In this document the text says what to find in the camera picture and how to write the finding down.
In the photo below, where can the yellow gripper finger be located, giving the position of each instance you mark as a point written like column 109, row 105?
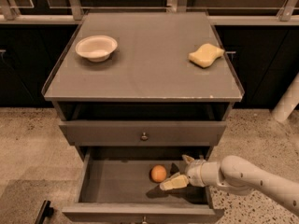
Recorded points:
column 187, row 159
column 175, row 181

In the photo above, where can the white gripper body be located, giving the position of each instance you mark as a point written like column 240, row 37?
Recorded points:
column 194, row 172

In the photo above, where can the orange fruit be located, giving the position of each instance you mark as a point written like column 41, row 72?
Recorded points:
column 158, row 173

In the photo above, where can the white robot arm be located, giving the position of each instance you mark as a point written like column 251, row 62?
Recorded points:
column 237, row 174

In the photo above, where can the round metal top drawer knob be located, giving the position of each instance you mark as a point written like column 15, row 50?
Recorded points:
column 144, row 137

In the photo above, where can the metal middle drawer knob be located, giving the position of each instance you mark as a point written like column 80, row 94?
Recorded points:
column 144, row 220

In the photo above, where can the grey open middle drawer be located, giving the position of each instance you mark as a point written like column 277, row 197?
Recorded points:
column 116, row 187

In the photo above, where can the grey drawer cabinet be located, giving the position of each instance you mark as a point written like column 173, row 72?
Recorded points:
column 149, row 76

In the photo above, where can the grey top drawer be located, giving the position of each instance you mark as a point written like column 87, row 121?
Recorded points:
column 96, row 133

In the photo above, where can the yellow sponge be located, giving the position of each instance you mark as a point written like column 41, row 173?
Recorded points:
column 206, row 55

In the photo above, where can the black object on floor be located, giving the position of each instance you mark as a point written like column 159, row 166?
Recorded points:
column 45, row 211

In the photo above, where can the white bowl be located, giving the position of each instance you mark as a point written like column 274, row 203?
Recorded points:
column 96, row 48

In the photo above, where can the metal railing frame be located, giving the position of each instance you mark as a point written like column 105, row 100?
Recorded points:
column 218, row 11

